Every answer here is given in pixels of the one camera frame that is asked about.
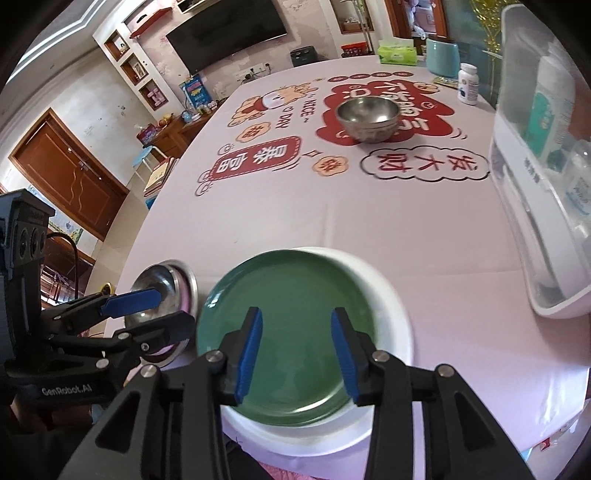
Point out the light blue stool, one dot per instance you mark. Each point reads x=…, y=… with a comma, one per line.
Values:
x=145, y=156

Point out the green tissue box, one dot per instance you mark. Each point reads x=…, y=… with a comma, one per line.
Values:
x=397, y=53

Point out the clear plastic bottle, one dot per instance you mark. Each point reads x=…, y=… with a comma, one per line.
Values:
x=577, y=180

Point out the green plate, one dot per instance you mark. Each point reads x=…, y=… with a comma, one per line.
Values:
x=295, y=300

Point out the blue printed sign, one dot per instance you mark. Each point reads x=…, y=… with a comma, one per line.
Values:
x=196, y=90

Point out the red lidded box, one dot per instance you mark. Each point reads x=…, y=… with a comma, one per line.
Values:
x=353, y=48

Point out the white alcove shelf unit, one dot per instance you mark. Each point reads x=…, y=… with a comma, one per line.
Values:
x=138, y=69

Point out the black television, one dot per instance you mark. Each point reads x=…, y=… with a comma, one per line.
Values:
x=226, y=32

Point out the flat blister pack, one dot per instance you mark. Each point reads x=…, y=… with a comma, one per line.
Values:
x=445, y=83

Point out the white pill bottle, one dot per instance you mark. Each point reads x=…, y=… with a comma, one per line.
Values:
x=467, y=85

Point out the red wall shelf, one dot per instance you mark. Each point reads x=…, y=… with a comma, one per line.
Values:
x=147, y=21

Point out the white wall shelf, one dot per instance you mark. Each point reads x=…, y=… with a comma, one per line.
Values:
x=194, y=4

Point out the plain steel bowl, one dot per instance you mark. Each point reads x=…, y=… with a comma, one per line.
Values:
x=147, y=279

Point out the white plate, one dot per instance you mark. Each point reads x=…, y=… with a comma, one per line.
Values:
x=300, y=434

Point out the wooden television cabinet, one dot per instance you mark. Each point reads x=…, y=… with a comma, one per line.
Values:
x=180, y=134

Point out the patterned steel bowl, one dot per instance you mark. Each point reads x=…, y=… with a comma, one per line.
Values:
x=367, y=115

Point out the pink steel-lined bowl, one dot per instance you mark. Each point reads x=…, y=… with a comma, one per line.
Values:
x=188, y=295

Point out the brown wooden door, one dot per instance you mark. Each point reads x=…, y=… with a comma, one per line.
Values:
x=69, y=180

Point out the white dish cabinet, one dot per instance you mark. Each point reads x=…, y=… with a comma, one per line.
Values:
x=521, y=207

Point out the gold door ornament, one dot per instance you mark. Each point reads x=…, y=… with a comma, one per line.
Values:
x=485, y=23

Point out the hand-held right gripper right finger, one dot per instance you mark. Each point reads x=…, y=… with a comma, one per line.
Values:
x=346, y=355

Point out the black air fryer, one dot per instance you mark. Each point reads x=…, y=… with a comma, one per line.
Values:
x=303, y=56

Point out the tall white bottle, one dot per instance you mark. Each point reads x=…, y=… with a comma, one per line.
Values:
x=549, y=110

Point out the teal canister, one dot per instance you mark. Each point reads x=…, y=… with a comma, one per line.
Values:
x=442, y=56

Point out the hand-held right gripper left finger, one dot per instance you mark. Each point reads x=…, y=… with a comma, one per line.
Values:
x=247, y=355

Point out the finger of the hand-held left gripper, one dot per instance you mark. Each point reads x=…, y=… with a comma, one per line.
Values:
x=134, y=300
x=157, y=332

